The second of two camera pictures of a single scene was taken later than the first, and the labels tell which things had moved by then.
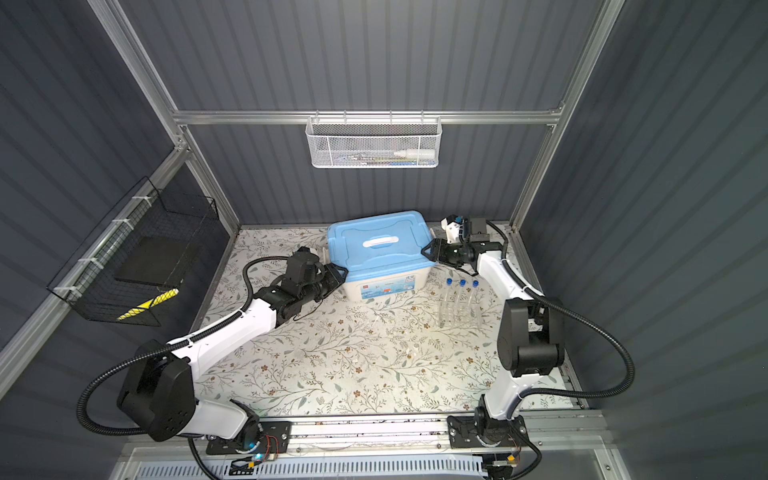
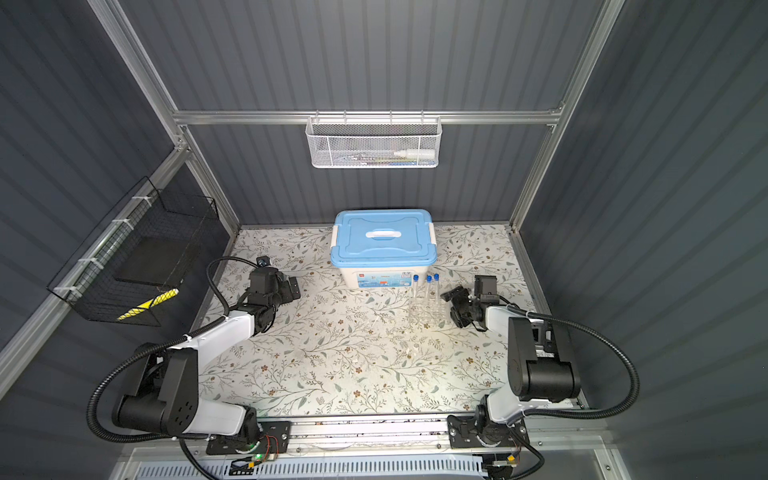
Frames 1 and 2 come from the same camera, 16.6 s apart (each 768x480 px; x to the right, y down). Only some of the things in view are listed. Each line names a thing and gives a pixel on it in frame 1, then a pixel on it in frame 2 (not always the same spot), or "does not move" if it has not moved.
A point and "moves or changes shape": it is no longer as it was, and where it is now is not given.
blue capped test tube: x=475 y=284 moves or changes shape
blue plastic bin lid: x=379 y=245 moves or changes shape
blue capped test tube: x=462 y=299 moves or changes shape
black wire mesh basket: x=130 y=270 does not move
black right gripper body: x=453 y=254 -> x=465 y=305
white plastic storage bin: x=391 y=285 moves or changes shape
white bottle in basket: x=417 y=154 does not move
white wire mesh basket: x=373 y=142 does not move
